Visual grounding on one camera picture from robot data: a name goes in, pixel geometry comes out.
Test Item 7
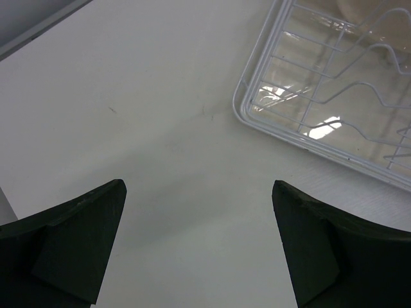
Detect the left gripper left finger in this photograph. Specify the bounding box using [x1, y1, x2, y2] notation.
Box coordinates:
[1, 179, 127, 307]

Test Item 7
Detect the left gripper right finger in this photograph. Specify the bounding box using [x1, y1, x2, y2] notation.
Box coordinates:
[272, 180, 410, 307]

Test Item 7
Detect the white wire dish rack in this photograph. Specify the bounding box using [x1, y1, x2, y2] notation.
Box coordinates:
[232, 0, 411, 196]

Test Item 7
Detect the aluminium frame rail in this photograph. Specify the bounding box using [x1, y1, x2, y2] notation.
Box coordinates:
[1, 0, 89, 60]

